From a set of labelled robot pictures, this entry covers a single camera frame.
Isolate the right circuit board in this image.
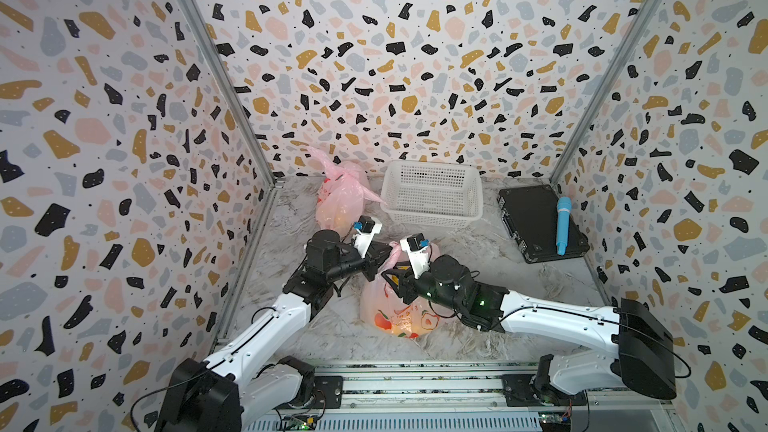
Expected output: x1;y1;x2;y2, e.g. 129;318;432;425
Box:
538;412;572;432

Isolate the white plastic basket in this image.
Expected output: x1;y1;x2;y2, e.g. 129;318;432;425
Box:
380;160;483;229

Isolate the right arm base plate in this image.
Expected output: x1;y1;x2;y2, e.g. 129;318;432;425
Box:
501;373;587;407

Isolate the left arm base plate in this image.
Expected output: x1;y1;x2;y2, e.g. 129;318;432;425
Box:
281;375;344;412

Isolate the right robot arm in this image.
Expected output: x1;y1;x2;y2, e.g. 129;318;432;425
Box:
382;255;683;401

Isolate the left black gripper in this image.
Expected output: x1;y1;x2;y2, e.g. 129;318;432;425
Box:
324;242;396;287

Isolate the black case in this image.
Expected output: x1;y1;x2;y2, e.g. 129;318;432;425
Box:
497;185;589;264

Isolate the pink plastic bag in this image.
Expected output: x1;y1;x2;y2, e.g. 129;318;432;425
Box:
308;147;383;235
359;275;448;339

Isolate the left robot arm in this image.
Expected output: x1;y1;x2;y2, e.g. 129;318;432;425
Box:
155;230;399;431

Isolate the left green circuit board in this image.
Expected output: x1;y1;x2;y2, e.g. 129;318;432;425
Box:
280;415;318;432

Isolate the blue microphone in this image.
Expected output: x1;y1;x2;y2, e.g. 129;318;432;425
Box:
555;196;572;256

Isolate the aluminium rail frame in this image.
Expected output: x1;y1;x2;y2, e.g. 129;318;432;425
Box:
240;362;682;431

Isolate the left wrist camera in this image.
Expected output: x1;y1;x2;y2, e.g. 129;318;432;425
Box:
352;215;382;258

